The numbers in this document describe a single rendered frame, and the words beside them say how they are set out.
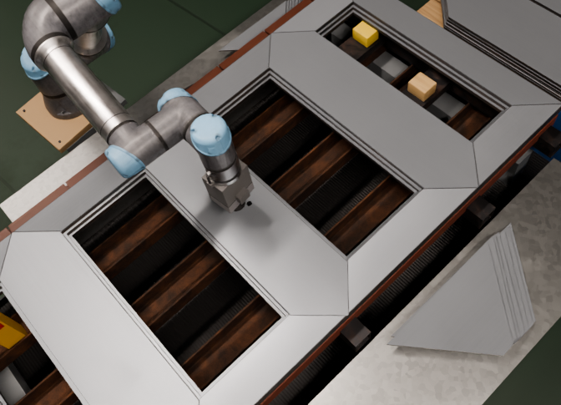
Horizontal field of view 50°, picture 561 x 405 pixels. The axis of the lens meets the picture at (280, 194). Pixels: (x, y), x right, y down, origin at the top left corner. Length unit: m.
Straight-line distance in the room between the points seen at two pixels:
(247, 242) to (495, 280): 0.58
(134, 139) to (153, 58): 1.81
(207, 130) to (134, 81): 1.81
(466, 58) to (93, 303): 1.14
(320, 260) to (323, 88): 0.50
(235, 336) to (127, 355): 0.28
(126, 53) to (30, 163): 0.70
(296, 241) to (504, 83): 0.70
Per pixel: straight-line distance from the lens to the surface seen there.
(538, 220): 1.63
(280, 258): 1.43
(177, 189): 1.56
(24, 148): 2.98
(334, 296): 1.38
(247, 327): 1.56
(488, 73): 1.73
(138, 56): 3.08
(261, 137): 1.80
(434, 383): 1.44
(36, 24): 1.46
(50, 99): 1.97
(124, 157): 1.25
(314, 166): 1.73
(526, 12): 1.89
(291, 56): 1.75
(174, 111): 1.27
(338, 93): 1.66
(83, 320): 1.50
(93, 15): 1.48
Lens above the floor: 2.15
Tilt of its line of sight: 61 degrees down
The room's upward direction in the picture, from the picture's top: 13 degrees counter-clockwise
